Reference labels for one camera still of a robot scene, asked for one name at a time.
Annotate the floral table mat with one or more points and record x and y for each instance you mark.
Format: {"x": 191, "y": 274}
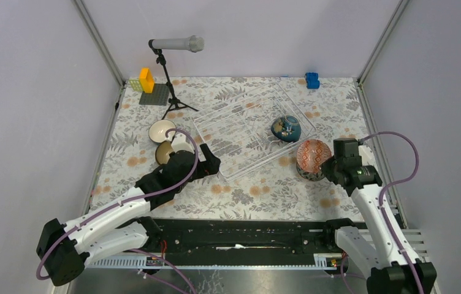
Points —
{"x": 274, "y": 191}

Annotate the black glazed patterned bowl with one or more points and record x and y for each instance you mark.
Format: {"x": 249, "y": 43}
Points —
{"x": 163, "y": 152}

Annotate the blue white zigzag bowl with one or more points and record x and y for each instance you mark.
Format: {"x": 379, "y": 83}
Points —
{"x": 311, "y": 176}

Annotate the grey toy baseplate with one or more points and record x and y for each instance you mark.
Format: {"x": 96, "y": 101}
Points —
{"x": 159, "y": 96}

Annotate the teal bowl cream interior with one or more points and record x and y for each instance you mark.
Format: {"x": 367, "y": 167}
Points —
{"x": 158, "y": 132}

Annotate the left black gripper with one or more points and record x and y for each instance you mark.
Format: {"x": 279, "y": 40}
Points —
{"x": 207, "y": 167}

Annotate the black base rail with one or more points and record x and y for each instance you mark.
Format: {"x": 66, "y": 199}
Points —
{"x": 243, "y": 243}

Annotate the dark blue floral bowl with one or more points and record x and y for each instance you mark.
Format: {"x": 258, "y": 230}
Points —
{"x": 286, "y": 128}

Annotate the grey microphone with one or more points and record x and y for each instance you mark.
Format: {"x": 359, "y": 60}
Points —
{"x": 192, "y": 44}

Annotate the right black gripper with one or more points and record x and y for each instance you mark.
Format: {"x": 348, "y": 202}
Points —
{"x": 328, "y": 174}

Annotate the pink patterned bowl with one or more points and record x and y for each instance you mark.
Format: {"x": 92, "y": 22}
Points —
{"x": 311, "y": 154}

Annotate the white wire dish rack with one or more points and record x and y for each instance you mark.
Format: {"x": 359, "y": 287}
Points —
{"x": 237, "y": 130}

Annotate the black microphone tripod stand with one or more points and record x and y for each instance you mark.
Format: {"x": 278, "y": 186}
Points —
{"x": 174, "y": 102}

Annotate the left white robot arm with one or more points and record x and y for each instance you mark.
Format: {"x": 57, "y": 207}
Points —
{"x": 123, "y": 224}

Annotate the light green toy block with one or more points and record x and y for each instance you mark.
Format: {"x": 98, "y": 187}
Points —
{"x": 136, "y": 85}

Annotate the yellow toy block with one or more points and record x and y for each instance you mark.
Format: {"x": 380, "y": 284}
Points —
{"x": 146, "y": 80}

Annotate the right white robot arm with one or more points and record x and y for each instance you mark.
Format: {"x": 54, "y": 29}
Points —
{"x": 388, "y": 263}

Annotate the blue toy block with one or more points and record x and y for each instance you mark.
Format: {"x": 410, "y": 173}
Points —
{"x": 312, "y": 80}

